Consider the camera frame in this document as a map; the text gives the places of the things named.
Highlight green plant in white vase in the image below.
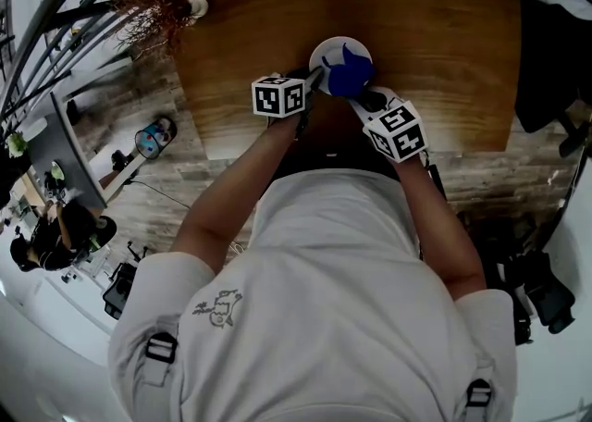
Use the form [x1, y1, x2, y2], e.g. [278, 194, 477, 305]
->
[5, 118, 50, 160]

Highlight black metal railing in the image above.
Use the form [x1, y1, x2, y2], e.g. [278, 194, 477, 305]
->
[0, 0, 260, 134]

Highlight grey desk with white frame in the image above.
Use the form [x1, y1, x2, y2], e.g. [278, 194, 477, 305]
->
[25, 91, 144, 211]

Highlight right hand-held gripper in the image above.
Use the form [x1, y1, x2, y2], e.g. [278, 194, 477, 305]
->
[349, 86, 430, 165]

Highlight blue cloth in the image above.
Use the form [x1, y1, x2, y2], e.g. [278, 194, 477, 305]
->
[320, 43, 376, 99]

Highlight white round plate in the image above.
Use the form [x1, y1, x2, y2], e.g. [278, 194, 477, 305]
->
[308, 35, 374, 98]

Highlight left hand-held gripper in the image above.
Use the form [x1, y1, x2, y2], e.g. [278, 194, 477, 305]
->
[252, 67, 325, 139]

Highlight black strap buckle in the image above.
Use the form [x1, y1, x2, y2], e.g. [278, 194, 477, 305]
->
[145, 331, 179, 365]
[465, 378, 494, 408]

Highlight person's black trousers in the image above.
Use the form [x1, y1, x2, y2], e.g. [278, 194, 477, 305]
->
[267, 132, 403, 180]

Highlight person's right forearm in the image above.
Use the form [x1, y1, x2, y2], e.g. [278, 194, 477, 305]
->
[392, 154, 487, 304]

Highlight person's left forearm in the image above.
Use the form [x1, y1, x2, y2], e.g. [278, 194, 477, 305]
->
[168, 114, 302, 278]

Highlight dried plant in white vase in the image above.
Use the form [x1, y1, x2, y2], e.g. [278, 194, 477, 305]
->
[110, 0, 209, 56]

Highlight black wire waste bin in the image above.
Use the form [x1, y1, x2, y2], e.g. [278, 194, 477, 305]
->
[134, 115, 179, 161]

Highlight person's white shirt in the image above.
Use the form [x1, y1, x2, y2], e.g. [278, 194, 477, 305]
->
[108, 168, 518, 422]

